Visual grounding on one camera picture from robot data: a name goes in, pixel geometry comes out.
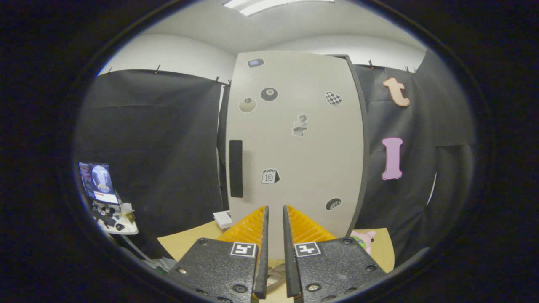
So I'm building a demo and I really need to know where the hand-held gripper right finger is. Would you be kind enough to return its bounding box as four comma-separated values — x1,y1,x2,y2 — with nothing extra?
282,205,388,301

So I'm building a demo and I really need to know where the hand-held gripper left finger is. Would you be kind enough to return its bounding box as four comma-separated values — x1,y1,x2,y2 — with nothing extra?
166,205,270,301

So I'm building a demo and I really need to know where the brown fuzzy slipper shoe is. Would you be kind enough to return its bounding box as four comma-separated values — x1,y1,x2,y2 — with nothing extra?
268,263,288,293

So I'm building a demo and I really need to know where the light grey shoe cabinet door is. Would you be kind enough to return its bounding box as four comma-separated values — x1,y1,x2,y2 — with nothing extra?
225,51,365,259

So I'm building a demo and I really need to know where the dark grey shoe cabinet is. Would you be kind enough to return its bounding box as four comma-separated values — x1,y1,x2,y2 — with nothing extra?
217,50,371,261

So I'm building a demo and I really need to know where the stack of books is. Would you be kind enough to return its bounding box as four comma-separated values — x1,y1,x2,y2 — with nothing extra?
213,210,233,229

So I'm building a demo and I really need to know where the pink and green plush toy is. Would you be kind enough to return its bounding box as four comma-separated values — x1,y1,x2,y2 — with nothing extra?
350,230,376,255

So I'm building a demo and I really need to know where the black backdrop cloth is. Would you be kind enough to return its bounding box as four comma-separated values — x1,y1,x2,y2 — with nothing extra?
74,50,476,270

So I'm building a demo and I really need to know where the long ceiling light panel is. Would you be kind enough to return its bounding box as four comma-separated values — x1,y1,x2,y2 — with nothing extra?
222,0,335,16

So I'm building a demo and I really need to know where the black door handle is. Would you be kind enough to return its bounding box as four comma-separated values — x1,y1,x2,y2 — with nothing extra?
229,140,244,198

